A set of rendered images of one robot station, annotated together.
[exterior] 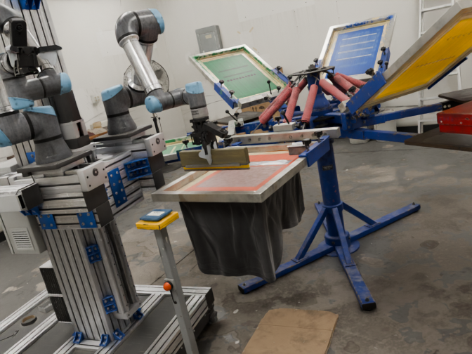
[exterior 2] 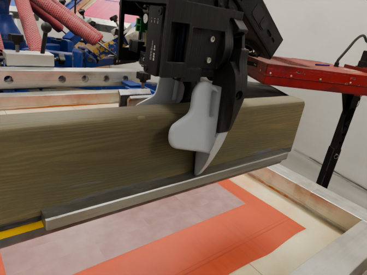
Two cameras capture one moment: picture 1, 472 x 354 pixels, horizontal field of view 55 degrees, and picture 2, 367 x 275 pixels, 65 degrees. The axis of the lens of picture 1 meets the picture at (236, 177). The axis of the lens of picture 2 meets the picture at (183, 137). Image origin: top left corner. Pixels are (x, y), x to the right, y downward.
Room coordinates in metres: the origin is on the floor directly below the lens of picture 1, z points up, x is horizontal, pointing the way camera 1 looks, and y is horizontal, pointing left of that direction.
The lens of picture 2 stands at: (1.93, 0.35, 1.22)
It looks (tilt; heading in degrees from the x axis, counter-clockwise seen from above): 22 degrees down; 286
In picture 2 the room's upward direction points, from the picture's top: 8 degrees clockwise
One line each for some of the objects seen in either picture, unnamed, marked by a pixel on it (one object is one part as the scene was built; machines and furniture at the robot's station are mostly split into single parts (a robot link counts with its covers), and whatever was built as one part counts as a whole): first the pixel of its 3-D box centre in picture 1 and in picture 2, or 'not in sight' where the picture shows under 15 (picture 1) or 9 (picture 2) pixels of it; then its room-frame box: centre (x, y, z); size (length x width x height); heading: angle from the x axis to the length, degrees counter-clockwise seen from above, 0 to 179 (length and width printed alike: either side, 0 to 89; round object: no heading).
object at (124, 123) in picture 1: (120, 121); not in sight; (2.38, 0.53, 1.31); 0.15 x 0.15 x 0.10
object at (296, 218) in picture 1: (286, 217); not in sight; (2.04, -0.20, 0.74); 0.46 x 0.04 x 0.42; 146
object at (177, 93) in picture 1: (180, 97); not in sight; (2.08, 0.17, 1.39); 0.11 x 0.11 x 0.08; 36
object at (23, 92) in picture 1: (23, 92); not in sight; (1.65, 0.67, 1.56); 0.11 x 0.08 x 0.11; 129
